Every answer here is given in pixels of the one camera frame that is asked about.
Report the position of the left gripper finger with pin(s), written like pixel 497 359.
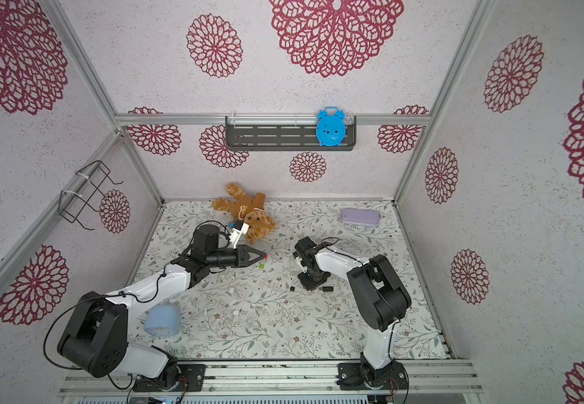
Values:
pixel 250 262
pixel 251 252

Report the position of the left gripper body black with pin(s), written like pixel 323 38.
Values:
pixel 229 257

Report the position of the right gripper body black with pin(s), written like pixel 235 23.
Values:
pixel 311 281

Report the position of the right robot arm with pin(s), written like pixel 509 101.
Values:
pixel 382 301

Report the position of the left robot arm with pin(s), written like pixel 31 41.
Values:
pixel 95 338

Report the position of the brown teddy bear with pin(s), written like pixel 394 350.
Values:
pixel 249 209

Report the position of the purple rectangular case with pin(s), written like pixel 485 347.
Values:
pixel 360 217

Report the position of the light blue cup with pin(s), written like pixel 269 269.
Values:
pixel 163 321

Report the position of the blue alarm clock toy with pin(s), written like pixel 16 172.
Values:
pixel 331 127

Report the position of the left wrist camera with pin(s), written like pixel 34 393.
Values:
pixel 238 230

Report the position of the aluminium front rail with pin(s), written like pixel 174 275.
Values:
pixel 291 378

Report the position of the grey wall shelf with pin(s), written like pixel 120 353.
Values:
pixel 244 137

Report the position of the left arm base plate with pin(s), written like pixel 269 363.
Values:
pixel 180 378

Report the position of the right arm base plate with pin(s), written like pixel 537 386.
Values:
pixel 362 376

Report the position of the black wire wall rack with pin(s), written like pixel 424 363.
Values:
pixel 72 203

